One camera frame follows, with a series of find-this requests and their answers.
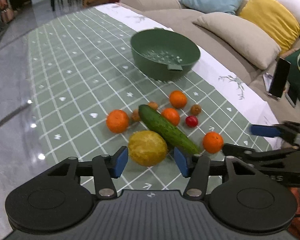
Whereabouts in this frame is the orange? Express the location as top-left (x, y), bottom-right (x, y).
top-left (169, 90), bottom-right (187, 109)
top-left (106, 109), bottom-right (129, 133)
top-left (202, 132), bottom-right (224, 154)
top-left (161, 108), bottom-right (180, 126)

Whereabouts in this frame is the orange top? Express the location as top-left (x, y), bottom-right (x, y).
top-left (169, 90), bottom-right (187, 109)

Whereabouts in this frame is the green cucumber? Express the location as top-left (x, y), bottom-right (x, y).
top-left (138, 105), bottom-right (200, 155)

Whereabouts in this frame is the yellow-green round fruit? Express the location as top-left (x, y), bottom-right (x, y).
top-left (128, 130), bottom-right (168, 167)

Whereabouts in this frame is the black smartphone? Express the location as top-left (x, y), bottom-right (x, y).
top-left (268, 58), bottom-right (290, 99)

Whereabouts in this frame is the red cherry tomato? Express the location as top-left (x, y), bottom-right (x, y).
top-left (185, 115), bottom-right (198, 127)

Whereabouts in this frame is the brown longan right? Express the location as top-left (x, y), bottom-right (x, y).
top-left (190, 104), bottom-right (202, 116)

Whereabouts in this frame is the brown longan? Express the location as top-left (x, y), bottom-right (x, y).
top-left (131, 109), bottom-right (141, 122)
top-left (148, 101), bottom-right (159, 111)
top-left (190, 104), bottom-right (202, 116)

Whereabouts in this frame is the beige cushion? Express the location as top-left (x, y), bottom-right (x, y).
top-left (193, 12), bottom-right (281, 70)

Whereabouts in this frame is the brown longan middle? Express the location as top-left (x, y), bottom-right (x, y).
top-left (148, 101), bottom-right (159, 111)

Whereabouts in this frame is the brown longan left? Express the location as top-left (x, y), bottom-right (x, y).
top-left (131, 109), bottom-right (141, 122)

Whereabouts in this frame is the yellow cushion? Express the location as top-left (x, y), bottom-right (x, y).
top-left (239, 0), bottom-right (300, 53)

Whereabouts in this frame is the green colander bowl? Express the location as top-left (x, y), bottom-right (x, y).
top-left (130, 28), bottom-right (200, 82)

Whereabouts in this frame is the green checked tablecloth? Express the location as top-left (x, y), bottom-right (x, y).
top-left (24, 3), bottom-right (281, 193)

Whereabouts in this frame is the beige sofa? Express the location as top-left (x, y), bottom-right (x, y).
top-left (119, 0), bottom-right (300, 122)

